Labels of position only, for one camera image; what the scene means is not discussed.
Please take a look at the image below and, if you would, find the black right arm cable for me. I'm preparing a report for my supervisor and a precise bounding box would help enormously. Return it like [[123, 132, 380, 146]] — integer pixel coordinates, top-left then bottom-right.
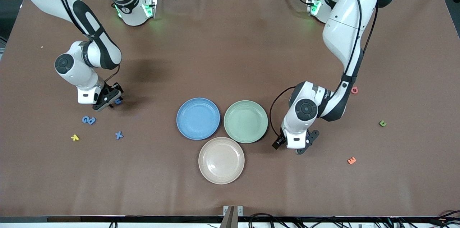
[[49, 0, 121, 82]]

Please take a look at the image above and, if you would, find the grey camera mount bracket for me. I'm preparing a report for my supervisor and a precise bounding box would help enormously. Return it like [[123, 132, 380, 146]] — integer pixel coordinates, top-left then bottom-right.
[[223, 205, 244, 228]]

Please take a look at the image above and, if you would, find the brown table cover sheet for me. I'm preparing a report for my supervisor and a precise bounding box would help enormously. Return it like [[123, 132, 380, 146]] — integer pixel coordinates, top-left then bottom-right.
[[0, 0, 460, 218]]

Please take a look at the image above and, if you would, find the black cable bundle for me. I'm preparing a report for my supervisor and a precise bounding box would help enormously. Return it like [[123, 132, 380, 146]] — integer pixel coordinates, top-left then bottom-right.
[[248, 211, 460, 228]]

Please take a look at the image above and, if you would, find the beige pink plate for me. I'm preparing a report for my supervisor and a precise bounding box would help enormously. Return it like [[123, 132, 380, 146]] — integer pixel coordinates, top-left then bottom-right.
[[198, 137, 245, 185]]

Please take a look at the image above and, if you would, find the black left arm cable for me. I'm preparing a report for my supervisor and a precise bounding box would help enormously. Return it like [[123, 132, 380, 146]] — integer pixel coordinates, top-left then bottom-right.
[[269, 0, 378, 141]]

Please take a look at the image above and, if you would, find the green plate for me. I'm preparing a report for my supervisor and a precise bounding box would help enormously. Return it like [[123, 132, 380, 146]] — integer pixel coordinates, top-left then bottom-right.
[[224, 100, 269, 144]]

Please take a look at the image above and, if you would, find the blue plate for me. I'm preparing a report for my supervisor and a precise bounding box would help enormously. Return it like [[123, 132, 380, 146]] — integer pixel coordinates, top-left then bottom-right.
[[176, 97, 221, 141]]

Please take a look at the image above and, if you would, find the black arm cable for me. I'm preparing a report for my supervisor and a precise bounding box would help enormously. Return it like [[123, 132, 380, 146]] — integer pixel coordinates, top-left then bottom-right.
[[49, 0, 121, 82], [269, 0, 378, 141]]

